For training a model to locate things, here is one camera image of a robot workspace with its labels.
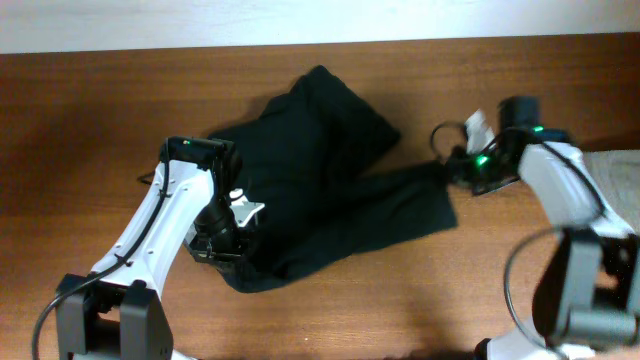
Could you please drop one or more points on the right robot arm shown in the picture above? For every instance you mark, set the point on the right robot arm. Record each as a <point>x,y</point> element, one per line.
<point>587,300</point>

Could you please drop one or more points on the black shorts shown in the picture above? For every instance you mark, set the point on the black shorts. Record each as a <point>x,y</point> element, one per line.
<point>306,160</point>

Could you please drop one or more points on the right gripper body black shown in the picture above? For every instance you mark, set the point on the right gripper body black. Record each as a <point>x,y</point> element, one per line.
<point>477,173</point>

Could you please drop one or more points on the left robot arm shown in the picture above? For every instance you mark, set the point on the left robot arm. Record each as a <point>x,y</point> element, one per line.
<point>115,312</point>

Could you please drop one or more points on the grey folded cloth right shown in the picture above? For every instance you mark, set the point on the grey folded cloth right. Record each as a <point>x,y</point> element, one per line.
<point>617,175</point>

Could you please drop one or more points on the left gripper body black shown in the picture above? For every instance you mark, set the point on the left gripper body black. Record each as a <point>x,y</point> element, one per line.
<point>218,238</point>

